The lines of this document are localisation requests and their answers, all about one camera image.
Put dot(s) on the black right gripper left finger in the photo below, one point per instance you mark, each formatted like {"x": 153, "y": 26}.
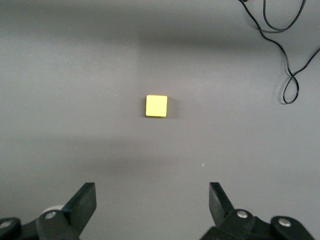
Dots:
{"x": 80, "y": 207}

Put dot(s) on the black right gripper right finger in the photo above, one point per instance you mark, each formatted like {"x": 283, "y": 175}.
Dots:
{"x": 222, "y": 207}

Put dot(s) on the yellow cube block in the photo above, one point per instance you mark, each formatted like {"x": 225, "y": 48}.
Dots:
{"x": 156, "y": 105}

